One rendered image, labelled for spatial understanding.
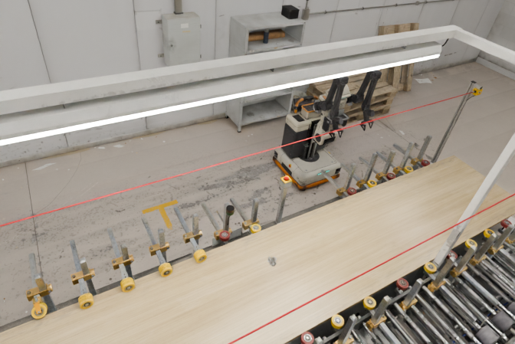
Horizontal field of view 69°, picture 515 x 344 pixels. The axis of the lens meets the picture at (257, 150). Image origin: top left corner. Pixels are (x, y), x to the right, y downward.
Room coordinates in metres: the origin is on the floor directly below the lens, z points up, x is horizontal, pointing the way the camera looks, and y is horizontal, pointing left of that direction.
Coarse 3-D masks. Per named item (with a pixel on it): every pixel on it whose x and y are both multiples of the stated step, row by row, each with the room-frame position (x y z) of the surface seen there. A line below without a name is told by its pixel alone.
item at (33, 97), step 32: (416, 32) 2.19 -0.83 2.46; (448, 32) 2.29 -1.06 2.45; (192, 64) 1.43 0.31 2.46; (224, 64) 1.47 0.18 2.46; (256, 64) 1.54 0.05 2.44; (288, 64) 1.64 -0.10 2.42; (0, 96) 1.03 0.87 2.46; (32, 96) 1.05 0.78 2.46; (64, 96) 1.10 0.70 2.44; (96, 96) 1.16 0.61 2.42; (480, 192) 1.83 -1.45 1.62
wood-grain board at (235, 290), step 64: (384, 192) 2.52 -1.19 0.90; (448, 192) 2.63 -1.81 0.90; (256, 256) 1.67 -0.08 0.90; (320, 256) 1.74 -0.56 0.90; (384, 256) 1.81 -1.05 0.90; (64, 320) 1.05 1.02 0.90; (128, 320) 1.10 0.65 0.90; (192, 320) 1.14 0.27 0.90; (256, 320) 1.19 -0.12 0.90; (320, 320) 1.24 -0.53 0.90
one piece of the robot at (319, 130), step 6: (324, 96) 3.56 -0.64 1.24; (342, 102) 3.56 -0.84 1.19; (348, 102) 3.63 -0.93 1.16; (342, 108) 3.60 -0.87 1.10; (324, 114) 3.55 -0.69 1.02; (318, 126) 3.54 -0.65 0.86; (330, 126) 3.53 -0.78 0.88; (318, 132) 3.53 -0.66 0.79; (324, 132) 3.50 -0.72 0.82; (336, 132) 3.56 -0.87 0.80; (318, 138) 3.50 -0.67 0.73; (324, 138) 3.45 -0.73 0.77
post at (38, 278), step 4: (36, 276) 1.19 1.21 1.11; (40, 276) 1.20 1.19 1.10; (36, 280) 1.18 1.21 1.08; (40, 280) 1.19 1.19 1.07; (40, 284) 1.18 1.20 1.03; (44, 284) 1.20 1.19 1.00; (40, 288) 1.18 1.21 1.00; (44, 288) 1.19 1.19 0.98; (44, 296) 1.18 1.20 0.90; (48, 296) 1.19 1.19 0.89; (44, 300) 1.18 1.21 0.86; (48, 300) 1.19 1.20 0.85; (52, 300) 1.21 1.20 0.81; (48, 304) 1.18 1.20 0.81; (52, 304) 1.19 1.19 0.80; (48, 308) 1.18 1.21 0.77; (52, 308) 1.19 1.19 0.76
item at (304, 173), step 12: (276, 156) 3.81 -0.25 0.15; (288, 156) 3.67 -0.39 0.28; (300, 156) 3.71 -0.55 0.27; (324, 156) 3.76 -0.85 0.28; (288, 168) 3.55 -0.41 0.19; (300, 168) 3.47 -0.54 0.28; (312, 168) 3.50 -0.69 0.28; (324, 168) 3.53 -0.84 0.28; (336, 168) 3.60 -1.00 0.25; (300, 180) 3.33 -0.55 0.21; (312, 180) 3.39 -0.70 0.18; (324, 180) 3.50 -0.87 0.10
